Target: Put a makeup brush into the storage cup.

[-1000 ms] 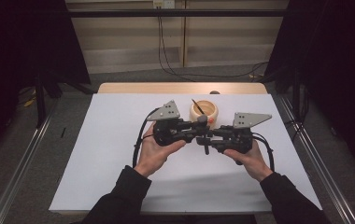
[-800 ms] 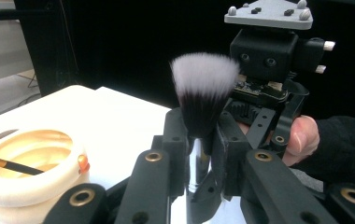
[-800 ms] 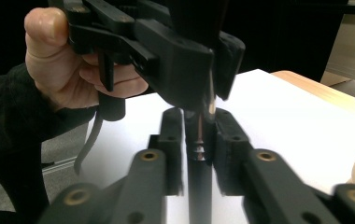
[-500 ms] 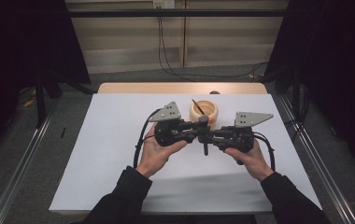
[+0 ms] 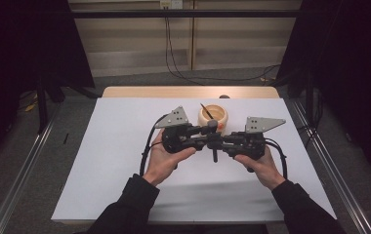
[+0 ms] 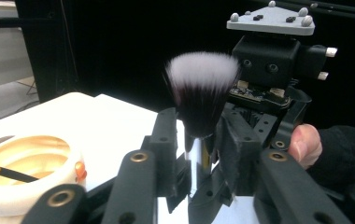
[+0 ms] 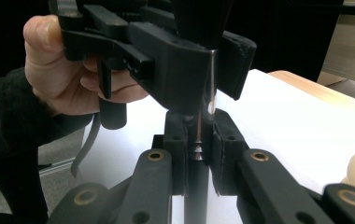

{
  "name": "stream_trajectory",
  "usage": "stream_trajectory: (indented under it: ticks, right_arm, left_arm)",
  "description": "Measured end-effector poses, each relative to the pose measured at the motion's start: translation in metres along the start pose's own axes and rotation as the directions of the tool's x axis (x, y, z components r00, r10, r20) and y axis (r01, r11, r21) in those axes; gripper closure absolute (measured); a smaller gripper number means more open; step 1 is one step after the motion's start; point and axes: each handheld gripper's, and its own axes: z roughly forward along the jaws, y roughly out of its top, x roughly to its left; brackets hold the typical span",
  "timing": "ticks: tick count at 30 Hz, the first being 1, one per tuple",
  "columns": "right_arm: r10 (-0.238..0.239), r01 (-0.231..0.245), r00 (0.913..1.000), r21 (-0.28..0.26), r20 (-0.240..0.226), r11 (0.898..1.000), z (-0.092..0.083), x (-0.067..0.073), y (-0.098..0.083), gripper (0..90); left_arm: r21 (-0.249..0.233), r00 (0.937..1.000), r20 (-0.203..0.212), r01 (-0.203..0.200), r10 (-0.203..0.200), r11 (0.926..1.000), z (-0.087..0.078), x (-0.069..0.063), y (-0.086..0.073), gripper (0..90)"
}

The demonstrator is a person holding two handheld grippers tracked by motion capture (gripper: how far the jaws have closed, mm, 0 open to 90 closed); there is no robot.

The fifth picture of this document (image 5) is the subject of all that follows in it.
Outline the cream ringed pen holder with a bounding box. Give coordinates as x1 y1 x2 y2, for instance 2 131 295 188
197 103 229 136

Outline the black metal stand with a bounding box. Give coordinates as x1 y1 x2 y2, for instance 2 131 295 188
36 74 50 133
305 69 314 126

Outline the beige office counter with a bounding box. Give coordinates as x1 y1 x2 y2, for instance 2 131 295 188
66 0 305 78

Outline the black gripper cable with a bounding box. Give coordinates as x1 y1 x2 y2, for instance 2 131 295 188
265 137 288 179
139 113 172 176

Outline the black curtain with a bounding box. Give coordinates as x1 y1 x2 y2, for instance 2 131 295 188
275 0 371 178
0 0 96 170

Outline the white wall outlet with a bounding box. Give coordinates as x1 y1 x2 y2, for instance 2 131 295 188
159 0 184 10

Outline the black and orange pencil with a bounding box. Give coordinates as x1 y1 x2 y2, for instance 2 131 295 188
200 102 215 120

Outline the person's right hand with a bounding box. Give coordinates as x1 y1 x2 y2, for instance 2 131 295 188
233 145 287 192

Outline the black power cable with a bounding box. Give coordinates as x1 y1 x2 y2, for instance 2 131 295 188
167 8 282 82
164 8 206 87

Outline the white table sheet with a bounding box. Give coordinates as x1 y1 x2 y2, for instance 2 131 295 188
50 97 338 223

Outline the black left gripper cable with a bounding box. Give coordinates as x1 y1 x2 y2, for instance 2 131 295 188
139 113 172 176

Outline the aluminium floor rail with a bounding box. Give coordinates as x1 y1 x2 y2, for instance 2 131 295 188
0 103 61 234
290 98 371 234

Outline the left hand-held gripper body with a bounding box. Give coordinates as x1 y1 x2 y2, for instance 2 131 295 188
154 105 208 155

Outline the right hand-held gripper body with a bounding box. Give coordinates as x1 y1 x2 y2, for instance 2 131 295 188
231 116 287 161

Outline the person's left hand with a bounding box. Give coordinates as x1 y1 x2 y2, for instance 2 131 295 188
142 128 198 187

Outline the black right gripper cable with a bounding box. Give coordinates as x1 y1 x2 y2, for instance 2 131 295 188
265 137 288 179

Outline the yellow floor scrap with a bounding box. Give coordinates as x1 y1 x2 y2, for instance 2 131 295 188
23 101 39 113

